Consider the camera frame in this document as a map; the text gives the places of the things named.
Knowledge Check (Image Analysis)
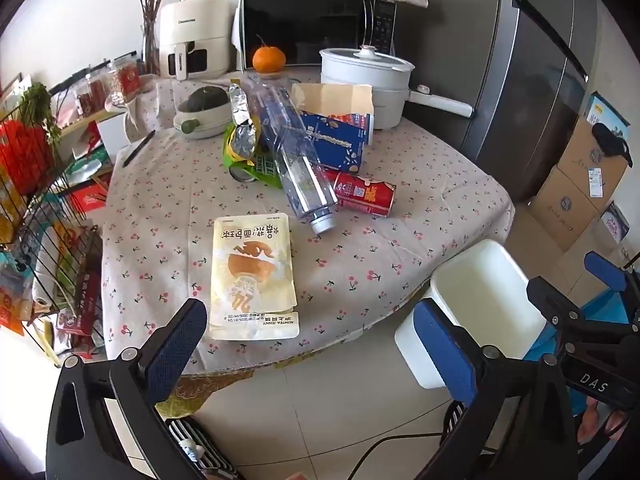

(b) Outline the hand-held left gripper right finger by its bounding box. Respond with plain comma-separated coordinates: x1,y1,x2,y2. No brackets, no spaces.
412,297,593,480

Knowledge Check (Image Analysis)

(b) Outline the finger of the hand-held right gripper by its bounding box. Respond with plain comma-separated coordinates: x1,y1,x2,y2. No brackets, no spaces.
583,251,640,295
526,276,640,347

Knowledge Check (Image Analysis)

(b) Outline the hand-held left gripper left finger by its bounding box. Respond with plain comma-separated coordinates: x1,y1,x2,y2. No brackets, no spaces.
45,297,236,480

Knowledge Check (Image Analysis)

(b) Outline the white plastic bin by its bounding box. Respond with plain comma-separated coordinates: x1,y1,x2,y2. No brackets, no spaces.
395,239,548,390

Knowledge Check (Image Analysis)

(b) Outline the yellow snack pouch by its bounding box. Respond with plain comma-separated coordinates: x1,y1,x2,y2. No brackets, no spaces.
207,213,301,341

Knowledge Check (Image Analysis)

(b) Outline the red drink can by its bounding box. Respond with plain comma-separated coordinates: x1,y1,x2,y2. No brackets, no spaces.
332,170,397,218

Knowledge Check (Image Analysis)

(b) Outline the clear plastic bottle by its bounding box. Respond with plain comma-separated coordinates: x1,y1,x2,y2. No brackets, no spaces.
247,72,341,236

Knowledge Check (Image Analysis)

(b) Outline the green foil snack bag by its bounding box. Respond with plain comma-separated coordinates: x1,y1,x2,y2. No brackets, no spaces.
222,79,283,188

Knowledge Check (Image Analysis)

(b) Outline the blue drink carton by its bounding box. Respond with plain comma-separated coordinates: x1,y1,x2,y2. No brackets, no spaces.
299,111,375,171

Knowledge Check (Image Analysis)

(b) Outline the person's right hand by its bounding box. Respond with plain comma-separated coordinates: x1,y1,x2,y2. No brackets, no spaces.
576,406,628,443

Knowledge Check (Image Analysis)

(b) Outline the yellow patterned cloth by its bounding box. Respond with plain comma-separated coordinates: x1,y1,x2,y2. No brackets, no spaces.
155,372,241,418

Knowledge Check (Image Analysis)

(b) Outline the purple printed box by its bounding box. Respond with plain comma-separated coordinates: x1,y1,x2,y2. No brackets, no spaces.
602,202,631,243

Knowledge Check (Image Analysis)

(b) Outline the striped cloth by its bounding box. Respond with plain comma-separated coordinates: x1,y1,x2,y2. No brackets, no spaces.
167,417,241,480

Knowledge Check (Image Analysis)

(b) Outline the white printed package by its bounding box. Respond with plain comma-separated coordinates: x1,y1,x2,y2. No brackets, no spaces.
32,225,96,311

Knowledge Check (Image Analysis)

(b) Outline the blue printed box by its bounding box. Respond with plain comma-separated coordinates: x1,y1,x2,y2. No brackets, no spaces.
585,91,631,131

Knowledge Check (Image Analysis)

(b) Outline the grey refrigerator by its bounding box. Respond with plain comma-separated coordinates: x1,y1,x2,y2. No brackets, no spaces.
400,0,601,201

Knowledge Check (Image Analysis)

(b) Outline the black pen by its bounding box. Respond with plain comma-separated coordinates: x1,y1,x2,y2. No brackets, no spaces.
122,130,157,168

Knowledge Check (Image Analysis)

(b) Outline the white box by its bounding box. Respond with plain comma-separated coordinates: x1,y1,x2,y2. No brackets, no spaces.
95,110,136,161

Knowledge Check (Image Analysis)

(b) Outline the stack of cream bowls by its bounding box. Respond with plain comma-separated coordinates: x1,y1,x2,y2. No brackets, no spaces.
173,101,233,140

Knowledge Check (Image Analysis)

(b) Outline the red bag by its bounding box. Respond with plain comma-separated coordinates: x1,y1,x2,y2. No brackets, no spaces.
0,125,53,196

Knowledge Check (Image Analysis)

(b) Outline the dark green squash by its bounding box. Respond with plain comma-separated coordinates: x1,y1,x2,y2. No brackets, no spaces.
178,86,230,113

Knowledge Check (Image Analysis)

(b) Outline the glass jar of red snacks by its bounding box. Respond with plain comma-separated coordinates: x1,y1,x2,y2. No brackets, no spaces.
75,72,108,116

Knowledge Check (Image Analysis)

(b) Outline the red label glass jar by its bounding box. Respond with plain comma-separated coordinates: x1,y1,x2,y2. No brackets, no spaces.
107,55,143,106

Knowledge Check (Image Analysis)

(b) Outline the open cardboard box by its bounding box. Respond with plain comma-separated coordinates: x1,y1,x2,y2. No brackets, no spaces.
291,82,375,118

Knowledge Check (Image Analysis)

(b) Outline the green leafy plant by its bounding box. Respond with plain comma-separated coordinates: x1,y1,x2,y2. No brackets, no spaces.
15,82,63,141

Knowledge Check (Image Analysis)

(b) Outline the white electric cooking pot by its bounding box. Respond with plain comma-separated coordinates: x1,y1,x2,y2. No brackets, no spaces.
320,45,473,131

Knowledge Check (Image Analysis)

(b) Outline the large orange with stem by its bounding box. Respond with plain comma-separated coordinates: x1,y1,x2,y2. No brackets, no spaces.
252,45,287,73

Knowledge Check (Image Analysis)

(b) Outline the cream air fryer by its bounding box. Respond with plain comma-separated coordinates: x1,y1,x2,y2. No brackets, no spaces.
158,0,236,80

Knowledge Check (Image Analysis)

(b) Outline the dry twig bundle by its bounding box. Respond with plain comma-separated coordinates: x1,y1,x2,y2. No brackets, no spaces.
132,0,183,76

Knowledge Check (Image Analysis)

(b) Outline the black microwave oven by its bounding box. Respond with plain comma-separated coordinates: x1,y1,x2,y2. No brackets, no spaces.
235,0,398,72

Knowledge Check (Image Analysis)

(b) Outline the black cable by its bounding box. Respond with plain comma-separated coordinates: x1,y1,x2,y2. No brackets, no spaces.
345,400,463,480

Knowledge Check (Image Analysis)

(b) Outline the black strap bag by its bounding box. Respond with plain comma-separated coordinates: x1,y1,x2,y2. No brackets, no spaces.
592,122,633,168

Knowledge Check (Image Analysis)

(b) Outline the black wire rack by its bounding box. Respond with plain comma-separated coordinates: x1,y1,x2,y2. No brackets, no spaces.
0,85,106,356

